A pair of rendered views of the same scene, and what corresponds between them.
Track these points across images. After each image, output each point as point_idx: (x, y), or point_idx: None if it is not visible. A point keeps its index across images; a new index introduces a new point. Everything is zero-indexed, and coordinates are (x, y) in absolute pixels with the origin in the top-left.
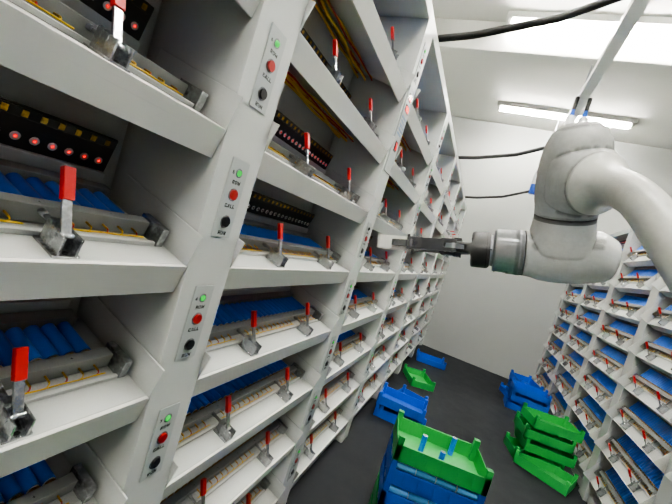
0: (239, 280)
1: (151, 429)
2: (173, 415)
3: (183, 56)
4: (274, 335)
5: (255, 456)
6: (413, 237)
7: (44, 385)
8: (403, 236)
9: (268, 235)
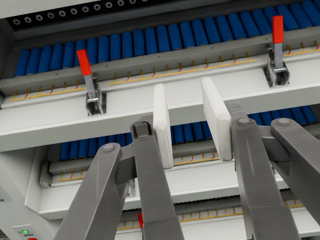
0: (19, 142)
1: (16, 234)
2: (31, 230)
3: None
4: (193, 170)
5: None
6: (95, 157)
7: None
8: (155, 118)
9: (147, 43)
